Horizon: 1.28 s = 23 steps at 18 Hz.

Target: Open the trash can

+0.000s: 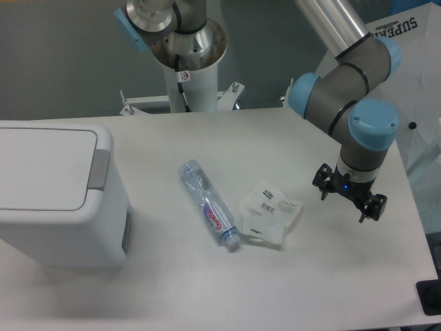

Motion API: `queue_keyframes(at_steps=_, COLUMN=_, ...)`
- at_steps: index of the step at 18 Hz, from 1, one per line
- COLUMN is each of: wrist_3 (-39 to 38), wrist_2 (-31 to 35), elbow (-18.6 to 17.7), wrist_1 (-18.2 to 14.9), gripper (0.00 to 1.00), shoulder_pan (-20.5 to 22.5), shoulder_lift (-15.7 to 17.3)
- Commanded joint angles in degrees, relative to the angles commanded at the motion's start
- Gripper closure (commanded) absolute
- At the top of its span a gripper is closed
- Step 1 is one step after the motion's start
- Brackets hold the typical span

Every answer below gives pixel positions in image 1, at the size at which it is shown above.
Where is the black device at edge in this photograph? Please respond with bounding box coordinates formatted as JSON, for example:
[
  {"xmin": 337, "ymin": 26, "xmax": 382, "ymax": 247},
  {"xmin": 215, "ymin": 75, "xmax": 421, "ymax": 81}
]
[{"xmin": 416, "ymin": 279, "xmax": 440, "ymax": 316}]

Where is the white superior umbrella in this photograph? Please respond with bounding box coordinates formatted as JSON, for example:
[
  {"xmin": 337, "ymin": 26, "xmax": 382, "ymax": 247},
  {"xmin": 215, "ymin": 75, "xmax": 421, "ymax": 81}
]
[{"xmin": 315, "ymin": 6, "xmax": 441, "ymax": 187}]

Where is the white trash can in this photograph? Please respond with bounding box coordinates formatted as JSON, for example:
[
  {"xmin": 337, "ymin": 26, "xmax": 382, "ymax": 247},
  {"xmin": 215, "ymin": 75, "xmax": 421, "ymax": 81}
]
[{"xmin": 1, "ymin": 121, "xmax": 131, "ymax": 268}]

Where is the clear plastic packaging bag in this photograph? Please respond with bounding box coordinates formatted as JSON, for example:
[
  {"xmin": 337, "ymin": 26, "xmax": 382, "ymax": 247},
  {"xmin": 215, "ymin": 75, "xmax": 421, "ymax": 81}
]
[{"xmin": 236, "ymin": 181, "xmax": 302, "ymax": 245}]

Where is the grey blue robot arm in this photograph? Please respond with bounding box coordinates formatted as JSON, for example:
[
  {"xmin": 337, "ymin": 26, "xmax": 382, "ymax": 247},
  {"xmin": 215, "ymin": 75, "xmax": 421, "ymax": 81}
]
[{"xmin": 114, "ymin": 1, "xmax": 401, "ymax": 220}]

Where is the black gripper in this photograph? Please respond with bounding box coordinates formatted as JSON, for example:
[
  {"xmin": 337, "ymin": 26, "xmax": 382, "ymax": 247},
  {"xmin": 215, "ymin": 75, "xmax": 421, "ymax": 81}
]
[{"xmin": 312, "ymin": 163, "xmax": 387, "ymax": 223}]

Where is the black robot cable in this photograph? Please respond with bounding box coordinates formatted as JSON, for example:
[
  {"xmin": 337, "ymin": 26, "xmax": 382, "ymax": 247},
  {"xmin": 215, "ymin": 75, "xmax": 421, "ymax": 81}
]
[{"xmin": 174, "ymin": 53, "xmax": 192, "ymax": 113}]

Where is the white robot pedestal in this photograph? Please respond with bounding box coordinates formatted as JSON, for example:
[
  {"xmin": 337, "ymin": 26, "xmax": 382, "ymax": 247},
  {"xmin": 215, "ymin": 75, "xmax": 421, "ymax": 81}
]
[{"xmin": 119, "ymin": 19, "xmax": 246, "ymax": 117}]

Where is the clear plastic water bottle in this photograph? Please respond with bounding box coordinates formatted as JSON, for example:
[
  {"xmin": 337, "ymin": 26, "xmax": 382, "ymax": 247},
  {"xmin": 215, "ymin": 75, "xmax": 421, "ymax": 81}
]
[{"xmin": 178, "ymin": 159, "xmax": 240, "ymax": 251}]

